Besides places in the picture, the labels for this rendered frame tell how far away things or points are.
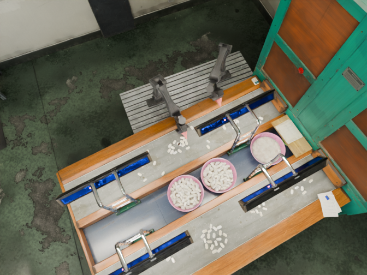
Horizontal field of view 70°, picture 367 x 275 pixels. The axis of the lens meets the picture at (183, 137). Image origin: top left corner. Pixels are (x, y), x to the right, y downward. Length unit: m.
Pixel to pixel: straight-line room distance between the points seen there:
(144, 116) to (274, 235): 1.36
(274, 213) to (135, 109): 1.40
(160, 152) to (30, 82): 2.19
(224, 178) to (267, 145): 0.44
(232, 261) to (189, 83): 1.48
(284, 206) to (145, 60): 2.36
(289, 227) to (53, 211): 2.21
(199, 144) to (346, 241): 1.74
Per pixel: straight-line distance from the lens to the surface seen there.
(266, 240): 1.99
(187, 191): 1.99
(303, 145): 2.21
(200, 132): 1.74
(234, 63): 2.57
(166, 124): 2.12
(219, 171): 2.03
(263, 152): 2.13
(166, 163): 2.03
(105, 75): 3.44
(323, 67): 1.81
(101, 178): 1.71
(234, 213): 1.98
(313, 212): 2.12
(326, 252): 2.97
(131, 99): 2.38
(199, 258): 1.95
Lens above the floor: 2.69
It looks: 69 degrees down
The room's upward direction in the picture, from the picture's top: 4 degrees counter-clockwise
